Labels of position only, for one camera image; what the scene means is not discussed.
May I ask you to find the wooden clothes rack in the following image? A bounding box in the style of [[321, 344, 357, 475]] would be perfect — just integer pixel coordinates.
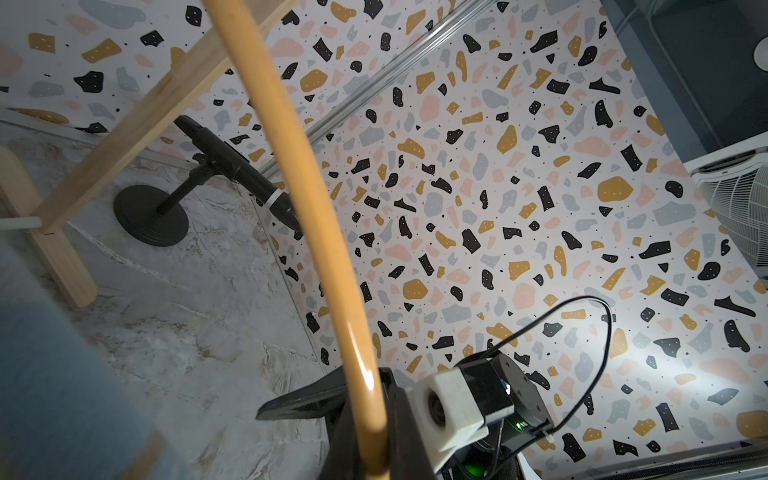
[[0, 0, 301, 310]]

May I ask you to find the blue plaid scarf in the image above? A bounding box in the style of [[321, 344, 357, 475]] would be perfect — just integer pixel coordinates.
[[1, 241, 193, 479]]

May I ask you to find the white fan outside enclosure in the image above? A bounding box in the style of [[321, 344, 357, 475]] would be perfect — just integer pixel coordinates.
[[684, 132, 767, 280]]

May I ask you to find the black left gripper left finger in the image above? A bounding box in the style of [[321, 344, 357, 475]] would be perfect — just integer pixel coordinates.
[[318, 389, 365, 480]]

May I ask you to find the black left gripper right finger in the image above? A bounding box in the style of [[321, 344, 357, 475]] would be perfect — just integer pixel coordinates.
[[386, 384, 435, 480]]

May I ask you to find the orange plastic hanger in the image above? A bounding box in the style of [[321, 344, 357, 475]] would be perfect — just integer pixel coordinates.
[[205, 1, 390, 479]]

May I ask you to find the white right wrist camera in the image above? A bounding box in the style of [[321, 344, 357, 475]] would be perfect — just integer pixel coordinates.
[[406, 369, 489, 474]]

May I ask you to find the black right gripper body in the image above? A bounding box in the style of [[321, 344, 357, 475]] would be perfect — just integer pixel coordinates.
[[440, 353, 552, 479]]

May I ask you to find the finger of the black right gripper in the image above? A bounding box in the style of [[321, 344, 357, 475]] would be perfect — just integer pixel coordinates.
[[256, 365, 397, 422]]

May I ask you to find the black microphone on stand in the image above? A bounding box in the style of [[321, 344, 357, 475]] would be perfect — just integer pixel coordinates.
[[113, 115, 301, 248]]

